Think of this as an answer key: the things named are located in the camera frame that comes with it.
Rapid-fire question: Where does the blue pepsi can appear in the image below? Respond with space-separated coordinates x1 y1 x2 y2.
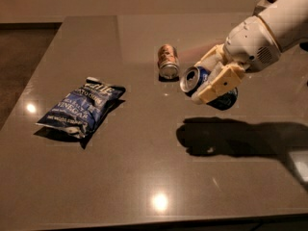
180 66 238 111

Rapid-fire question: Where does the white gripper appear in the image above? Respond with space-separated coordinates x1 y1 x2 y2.
192 16 281 104

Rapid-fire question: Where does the brown soda can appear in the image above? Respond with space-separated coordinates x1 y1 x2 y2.
157 44 179 80

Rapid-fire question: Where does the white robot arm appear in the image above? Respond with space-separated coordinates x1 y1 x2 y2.
192 0 308 104

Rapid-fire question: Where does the blue vinegar chip bag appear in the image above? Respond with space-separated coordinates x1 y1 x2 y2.
37 77 126 139

